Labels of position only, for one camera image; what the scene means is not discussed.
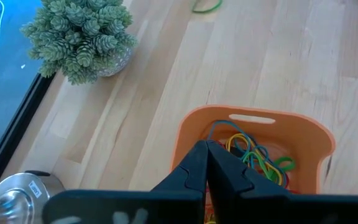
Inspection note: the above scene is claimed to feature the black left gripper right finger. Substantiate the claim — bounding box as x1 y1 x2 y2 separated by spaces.
208 139 291 202

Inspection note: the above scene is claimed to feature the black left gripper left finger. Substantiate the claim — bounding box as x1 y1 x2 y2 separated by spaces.
152 139 209 194

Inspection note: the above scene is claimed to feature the yellow rubber band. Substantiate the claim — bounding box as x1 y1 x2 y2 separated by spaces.
225 133 284 187

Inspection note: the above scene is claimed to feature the colourful rubber bands bundle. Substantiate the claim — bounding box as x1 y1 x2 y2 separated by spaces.
208 120 289 189

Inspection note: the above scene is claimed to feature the green rubber band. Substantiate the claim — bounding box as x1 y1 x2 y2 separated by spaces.
192 0 224 14
242 151 297 182

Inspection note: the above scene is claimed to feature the red rubber band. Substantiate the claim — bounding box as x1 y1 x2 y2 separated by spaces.
284 183 300 194

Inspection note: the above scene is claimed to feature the orange plastic bin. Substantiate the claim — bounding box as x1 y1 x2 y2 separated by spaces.
169 105 337 224

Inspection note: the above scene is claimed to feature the potted green succulent plant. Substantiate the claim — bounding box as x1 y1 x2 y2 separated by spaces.
20 0 138 85

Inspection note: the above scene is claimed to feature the white shade table lamp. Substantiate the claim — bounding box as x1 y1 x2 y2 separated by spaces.
0 170 67 224

